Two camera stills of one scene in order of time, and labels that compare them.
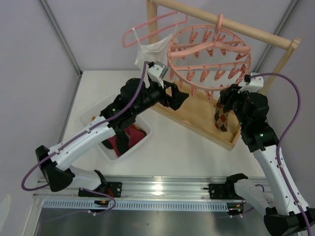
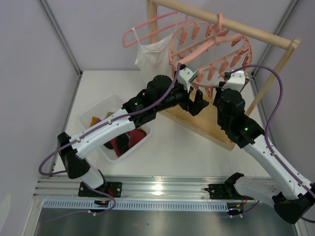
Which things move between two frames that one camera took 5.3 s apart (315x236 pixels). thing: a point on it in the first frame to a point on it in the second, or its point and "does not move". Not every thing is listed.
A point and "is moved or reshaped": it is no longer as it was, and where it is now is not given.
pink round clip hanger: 208,58 is moved or reshaped
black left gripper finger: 178,97 to 200,103
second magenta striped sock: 136,133 does not move
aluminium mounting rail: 145,187 does not move
